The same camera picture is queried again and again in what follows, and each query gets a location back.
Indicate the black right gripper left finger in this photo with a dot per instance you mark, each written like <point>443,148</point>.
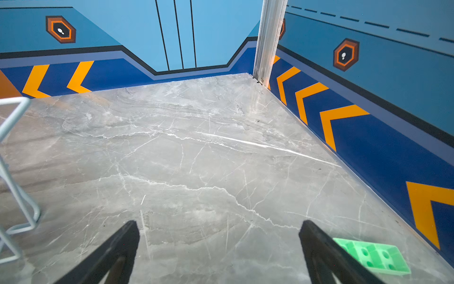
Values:
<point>112,262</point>

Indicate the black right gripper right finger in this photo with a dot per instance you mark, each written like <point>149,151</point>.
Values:
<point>327,262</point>

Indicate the green plastic block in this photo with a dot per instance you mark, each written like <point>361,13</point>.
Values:
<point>377,258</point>

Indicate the aluminium corner post right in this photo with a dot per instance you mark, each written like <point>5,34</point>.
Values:
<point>271,21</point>

